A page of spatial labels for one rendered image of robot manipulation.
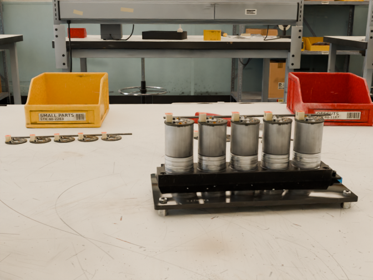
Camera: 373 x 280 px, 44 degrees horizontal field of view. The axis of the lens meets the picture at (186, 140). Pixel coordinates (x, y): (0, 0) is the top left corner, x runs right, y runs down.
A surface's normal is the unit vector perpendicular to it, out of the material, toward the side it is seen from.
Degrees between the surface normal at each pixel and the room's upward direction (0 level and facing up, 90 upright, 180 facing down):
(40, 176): 0
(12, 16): 90
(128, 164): 0
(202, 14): 90
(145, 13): 90
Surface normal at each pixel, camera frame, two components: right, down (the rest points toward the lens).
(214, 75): 0.06, 0.26
